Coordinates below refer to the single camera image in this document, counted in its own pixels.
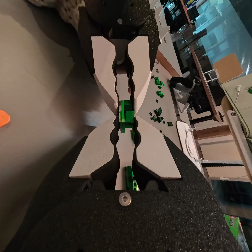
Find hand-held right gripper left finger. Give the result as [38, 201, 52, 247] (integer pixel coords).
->
[69, 115, 120, 180]

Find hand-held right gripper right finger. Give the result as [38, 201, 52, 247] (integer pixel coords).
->
[132, 116, 181, 180]

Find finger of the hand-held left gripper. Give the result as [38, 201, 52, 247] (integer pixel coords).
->
[91, 36, 120, 114]
[127, 35, 152, 115]

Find green lego creeper head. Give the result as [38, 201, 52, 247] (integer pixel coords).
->
[125, 166, 140, 191]

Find green lego assembly white brick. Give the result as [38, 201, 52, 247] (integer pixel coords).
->
[119, 100, 135, 134]

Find person's left forearm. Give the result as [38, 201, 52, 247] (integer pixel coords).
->
[26, 0, 81, 30]

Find scattered bright green lego pieces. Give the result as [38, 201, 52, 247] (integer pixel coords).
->
[151, 76, 165, 98]

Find scattered dark green lego pieces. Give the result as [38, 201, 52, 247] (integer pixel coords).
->
[149, 99, 165, 135]

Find open lego instruction booklet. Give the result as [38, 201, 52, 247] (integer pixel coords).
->
[220, 78, 252, 142]

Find green lego box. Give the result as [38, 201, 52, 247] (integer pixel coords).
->
[224, 215, 250, 252]

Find person's left hand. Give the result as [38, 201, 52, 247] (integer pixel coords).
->
[115, 65, 130, 75]

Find book stand with white base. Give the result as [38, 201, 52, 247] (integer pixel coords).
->
[176, 95, 252, 174]

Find spare hand-held gripper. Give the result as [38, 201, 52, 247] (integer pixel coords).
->
[170, 76, 198, 113]

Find black office chair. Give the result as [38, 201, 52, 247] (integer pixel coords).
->
[164, 7, 179, 33]
[190, 87, 214, 115]

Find tan rounded board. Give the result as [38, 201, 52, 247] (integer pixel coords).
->
[213, 53, 244, 83]

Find orange brick separator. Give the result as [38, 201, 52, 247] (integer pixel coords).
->
[0, 110, 11, 128]

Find white frame stand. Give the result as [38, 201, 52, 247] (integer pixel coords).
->
[203, 69, 219, 82]

